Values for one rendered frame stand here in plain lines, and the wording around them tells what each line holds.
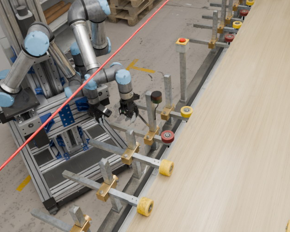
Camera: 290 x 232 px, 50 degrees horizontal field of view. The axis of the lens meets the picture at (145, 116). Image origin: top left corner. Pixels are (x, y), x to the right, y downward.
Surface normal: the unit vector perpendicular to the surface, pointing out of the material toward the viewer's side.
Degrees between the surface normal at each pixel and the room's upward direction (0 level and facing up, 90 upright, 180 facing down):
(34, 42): 85
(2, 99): 95
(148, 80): 0
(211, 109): 0
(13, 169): 0
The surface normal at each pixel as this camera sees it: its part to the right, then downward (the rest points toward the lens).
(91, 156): -0.10, -0.73
